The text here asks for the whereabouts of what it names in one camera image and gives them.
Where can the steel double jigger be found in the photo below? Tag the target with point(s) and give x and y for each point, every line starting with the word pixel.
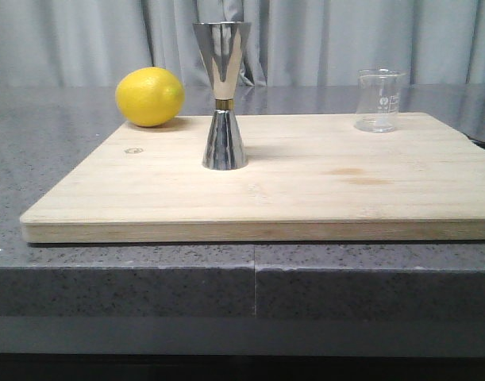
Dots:
pixel 222 46

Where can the clear glass beaker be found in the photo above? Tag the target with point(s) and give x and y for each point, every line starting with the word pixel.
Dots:
pixel 379 99

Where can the wooden cutting board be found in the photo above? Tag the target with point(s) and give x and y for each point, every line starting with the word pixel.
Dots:
pixel 308 178

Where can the yellow lemon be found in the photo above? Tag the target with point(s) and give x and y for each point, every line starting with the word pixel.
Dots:
pixel 149 96

